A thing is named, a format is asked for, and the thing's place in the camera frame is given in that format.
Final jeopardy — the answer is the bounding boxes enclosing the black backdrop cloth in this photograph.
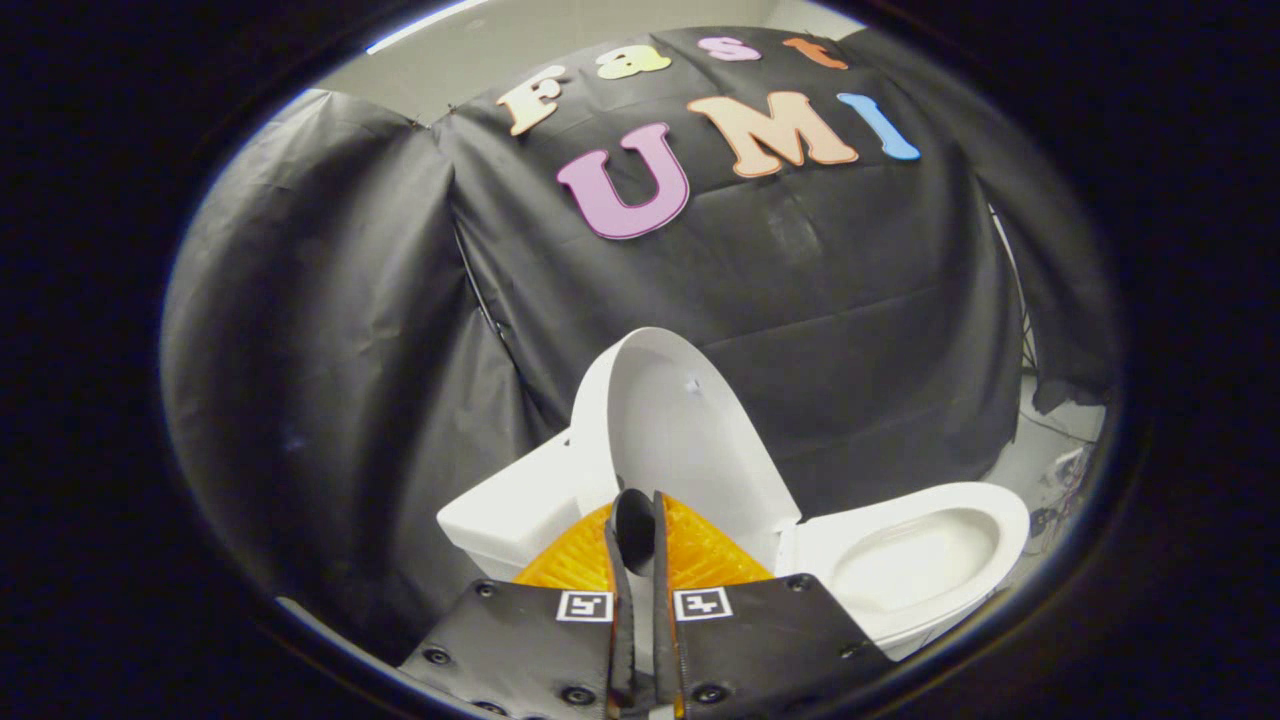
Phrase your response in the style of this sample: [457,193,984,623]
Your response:
[160,27,1121,661]

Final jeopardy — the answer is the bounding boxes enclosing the black round lid handle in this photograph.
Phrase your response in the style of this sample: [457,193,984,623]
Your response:
[612,488,657,576]

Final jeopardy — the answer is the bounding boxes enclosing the white toilet lid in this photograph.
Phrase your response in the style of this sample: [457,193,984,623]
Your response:
[570,327,801,571]

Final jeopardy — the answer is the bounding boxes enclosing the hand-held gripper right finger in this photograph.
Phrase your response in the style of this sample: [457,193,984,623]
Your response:
[652,492,896,720]

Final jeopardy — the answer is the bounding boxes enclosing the white ceramic toilet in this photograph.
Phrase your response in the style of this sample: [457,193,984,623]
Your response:
[437,430,1031,661]

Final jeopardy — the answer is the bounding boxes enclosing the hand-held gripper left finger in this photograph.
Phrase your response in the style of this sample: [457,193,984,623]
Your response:
[398,495,638,720]

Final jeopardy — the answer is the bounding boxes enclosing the bundle of floor cables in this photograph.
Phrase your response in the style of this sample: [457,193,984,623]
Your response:
[1020,400,1101,541]

